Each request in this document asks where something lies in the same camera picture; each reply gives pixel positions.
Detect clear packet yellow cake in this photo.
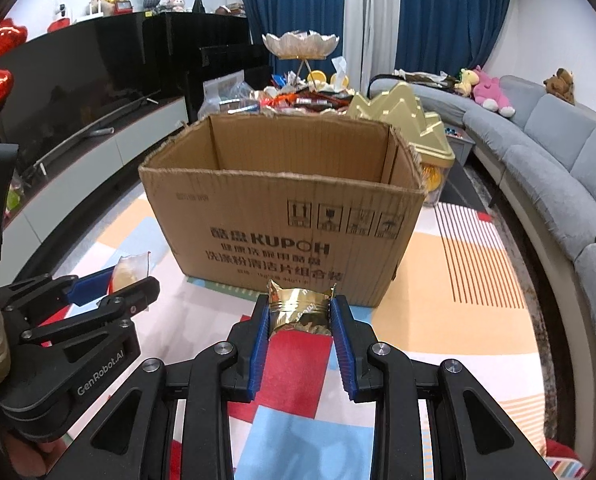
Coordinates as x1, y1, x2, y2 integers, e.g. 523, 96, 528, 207
107, 252, 150, 294

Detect gold small snack packet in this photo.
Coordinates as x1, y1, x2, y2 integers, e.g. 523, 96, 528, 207
267, 280, 336, 336

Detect grey tv cabinet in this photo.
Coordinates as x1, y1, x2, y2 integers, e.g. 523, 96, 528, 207
0, 98, 188, 286

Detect brown cardboard box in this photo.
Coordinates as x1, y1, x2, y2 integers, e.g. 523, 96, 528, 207
138, 114, 426, 307

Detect black television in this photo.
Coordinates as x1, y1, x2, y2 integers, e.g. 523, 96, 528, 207
0, 12, 250, 174

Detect grey curved sofa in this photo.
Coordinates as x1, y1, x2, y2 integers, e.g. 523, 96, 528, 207
367, 74, 596, 466

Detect grey storage bin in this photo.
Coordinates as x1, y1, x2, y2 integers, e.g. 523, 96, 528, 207
445, 126, 476, 166

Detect tiered white snack stand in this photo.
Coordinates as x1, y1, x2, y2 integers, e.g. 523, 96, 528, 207
217, 30, 357, 115

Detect gold mountain lid tin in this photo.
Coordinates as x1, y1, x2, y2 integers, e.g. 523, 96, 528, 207
347, 81, 455, 207

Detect pink plush toy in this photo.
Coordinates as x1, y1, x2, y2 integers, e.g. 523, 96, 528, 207
472, 66, 516, 119

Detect yellow plush toy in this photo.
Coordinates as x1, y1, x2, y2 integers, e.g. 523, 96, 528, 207
453, 68, 480, 99

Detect brown plush toy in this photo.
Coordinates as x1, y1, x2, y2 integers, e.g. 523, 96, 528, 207
544, 67, 575, 105

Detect blue curtains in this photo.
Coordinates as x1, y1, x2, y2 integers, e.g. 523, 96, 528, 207
243, 0, 510, 89

